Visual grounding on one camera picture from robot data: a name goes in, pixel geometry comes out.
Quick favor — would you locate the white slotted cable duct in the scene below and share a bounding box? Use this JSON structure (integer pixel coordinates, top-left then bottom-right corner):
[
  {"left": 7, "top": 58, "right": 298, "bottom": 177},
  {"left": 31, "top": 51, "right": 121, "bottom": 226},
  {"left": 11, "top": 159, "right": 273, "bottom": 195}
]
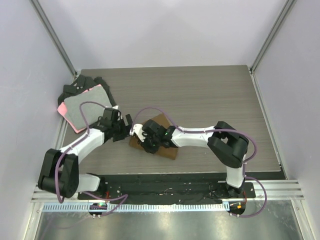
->
[{"left": 42, "top": 201, "right": 230, "bottom": 213}]

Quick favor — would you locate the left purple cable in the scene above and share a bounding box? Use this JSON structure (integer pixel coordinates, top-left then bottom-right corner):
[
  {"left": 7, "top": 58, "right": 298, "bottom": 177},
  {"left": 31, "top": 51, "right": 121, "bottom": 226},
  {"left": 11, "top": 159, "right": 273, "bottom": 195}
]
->
[{"left": 55, "top": 101, "right": 129, "bottom": 230}]

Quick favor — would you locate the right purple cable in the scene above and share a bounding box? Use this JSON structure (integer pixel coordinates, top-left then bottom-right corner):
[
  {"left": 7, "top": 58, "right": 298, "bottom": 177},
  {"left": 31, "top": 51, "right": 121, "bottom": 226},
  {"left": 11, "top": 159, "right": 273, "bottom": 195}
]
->
[{"left": 133, "top": 107, "right": 268, "bottom": 220}]

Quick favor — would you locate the grey cloth napkin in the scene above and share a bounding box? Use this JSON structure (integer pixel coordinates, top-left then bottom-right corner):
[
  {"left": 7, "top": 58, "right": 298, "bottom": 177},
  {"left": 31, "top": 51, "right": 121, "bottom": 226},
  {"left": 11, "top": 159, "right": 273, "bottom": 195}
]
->
[{"left": 63, "top": 84, "right": 113, "bottom": 128}]

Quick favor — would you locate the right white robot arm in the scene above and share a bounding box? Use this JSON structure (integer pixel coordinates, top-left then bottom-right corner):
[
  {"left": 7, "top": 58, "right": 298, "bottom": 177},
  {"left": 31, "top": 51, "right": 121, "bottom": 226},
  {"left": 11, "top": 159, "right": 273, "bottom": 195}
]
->
[{"left": 131, "top": 119, "right": 249, "bottom": 198}]

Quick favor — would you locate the black cloth pile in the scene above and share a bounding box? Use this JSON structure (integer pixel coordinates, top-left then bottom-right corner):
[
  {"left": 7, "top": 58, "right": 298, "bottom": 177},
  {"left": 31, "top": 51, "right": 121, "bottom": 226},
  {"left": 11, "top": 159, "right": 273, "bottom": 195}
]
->
[{"left": 57, "top": 74, "right": 117, "bottom": 107}]

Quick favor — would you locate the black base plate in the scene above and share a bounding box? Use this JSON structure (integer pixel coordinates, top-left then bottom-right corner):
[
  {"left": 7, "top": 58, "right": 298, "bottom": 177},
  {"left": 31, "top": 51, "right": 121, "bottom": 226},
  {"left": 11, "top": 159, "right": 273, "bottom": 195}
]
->
[{"left": 74, "top": 173, "right": 257, "bottom": 203}]

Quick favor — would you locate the pink cloth napkin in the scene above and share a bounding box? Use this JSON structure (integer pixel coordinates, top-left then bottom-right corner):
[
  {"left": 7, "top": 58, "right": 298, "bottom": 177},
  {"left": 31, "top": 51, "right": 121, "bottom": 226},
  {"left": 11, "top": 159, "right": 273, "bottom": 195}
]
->
[{"left": 57, "top": 84, "right": 104, "bottom": 134}]

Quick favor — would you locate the brown cloth napkin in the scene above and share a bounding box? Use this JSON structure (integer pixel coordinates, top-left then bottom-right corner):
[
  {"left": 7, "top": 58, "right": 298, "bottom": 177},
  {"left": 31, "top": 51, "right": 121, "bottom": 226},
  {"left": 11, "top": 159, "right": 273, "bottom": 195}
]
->
[{"left": 128, "top": 113, "right": 178, "bottom": 160}]

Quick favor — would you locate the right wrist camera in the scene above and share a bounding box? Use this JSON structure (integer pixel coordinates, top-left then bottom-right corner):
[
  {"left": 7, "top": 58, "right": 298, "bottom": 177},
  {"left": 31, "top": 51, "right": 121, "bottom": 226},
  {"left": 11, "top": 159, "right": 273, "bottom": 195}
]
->
[{"left": 129, "top": 123, "right": 148, "bottom": 142}]

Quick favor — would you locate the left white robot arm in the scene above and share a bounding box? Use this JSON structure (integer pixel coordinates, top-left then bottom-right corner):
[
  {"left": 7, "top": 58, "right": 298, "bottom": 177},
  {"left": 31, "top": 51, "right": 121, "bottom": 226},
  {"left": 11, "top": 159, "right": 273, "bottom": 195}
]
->
[{"left": 37, "top": 107, "right": 133, "bottom": 201}]

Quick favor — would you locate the purple cable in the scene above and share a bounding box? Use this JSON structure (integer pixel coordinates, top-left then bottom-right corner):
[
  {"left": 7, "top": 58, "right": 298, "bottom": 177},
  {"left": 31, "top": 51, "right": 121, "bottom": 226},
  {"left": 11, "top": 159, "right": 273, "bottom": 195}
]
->
[
  {"left": 55, "top": 101, "right": 129, "bottom": 230},
  {"left": 133, "top": 107, "right": 268, "bottom": 220}
]

